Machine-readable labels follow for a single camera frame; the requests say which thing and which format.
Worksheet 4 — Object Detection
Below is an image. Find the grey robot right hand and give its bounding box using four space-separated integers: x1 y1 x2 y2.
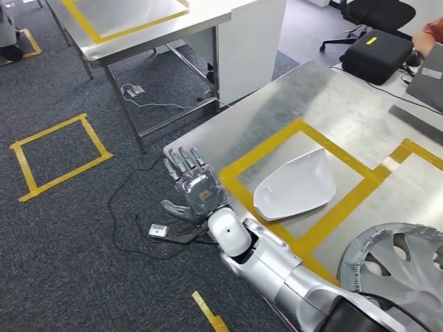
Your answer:
161 146 231 225

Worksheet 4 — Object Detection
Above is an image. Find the grey plastic wheel cover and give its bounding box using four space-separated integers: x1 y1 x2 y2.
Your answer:
337 223 443 332

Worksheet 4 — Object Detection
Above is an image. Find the steel workbench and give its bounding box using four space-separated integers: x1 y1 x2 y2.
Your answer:
162 59 443 332
45 0 232 154

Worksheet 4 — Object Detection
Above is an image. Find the yellow floor tape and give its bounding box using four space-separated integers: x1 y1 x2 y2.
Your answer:
192 290 230 332

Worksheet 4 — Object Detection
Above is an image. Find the white plastic body panel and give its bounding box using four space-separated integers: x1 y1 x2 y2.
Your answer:
253 147 337 222

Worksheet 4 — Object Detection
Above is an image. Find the white cabinet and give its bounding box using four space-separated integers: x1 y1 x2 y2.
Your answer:
183 0 288 109

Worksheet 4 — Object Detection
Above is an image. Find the white desk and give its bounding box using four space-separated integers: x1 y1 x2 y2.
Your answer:
328 55 443 120

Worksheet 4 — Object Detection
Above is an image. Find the black zip case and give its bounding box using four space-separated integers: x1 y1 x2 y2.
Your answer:
339 29 414 86

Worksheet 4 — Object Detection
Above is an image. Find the black office chair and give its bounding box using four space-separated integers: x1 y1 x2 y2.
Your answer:
320 0 417 53

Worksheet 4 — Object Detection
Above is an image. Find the grey laptop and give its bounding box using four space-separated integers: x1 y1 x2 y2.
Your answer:
405 55 443 113

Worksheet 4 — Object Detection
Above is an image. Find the person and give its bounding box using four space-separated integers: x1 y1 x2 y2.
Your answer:
411 16 443 58

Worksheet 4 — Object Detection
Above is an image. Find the black camera bracket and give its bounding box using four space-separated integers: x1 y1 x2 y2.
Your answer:
169 219 222 246

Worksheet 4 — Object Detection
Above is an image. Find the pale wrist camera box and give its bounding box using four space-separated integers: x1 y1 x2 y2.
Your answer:
149 223 171 239

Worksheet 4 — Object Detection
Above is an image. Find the white floor cable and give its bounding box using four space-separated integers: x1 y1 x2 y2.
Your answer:
120 82 195 111

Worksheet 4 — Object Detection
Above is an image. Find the black floor cable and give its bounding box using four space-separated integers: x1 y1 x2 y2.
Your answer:
108 158 215 262

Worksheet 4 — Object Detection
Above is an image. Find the black desk cable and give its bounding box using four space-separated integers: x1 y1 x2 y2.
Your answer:
330 66 443 116

